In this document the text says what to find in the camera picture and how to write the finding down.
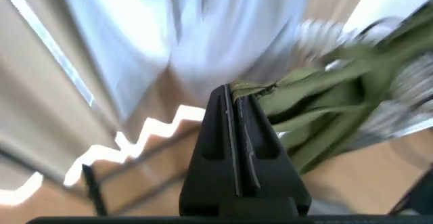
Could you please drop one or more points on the black clothes rack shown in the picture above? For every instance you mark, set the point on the black clothes rack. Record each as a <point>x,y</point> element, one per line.
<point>94,190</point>

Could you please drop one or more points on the pale grey shorts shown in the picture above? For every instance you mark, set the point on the pale grey shorts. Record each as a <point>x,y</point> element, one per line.
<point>203,31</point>

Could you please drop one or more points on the green garment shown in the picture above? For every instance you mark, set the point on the green garment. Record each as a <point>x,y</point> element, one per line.
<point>321,92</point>

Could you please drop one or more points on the white laundry basket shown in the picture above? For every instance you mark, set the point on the white laundry basket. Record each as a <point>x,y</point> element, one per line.
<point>409,95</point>

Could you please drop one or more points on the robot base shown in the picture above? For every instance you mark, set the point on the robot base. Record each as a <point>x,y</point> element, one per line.
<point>419,197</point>

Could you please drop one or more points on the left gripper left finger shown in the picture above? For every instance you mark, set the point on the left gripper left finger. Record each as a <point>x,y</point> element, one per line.
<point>211,173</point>

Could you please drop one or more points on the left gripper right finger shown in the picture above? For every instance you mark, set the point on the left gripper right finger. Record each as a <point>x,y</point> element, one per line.
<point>274,180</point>

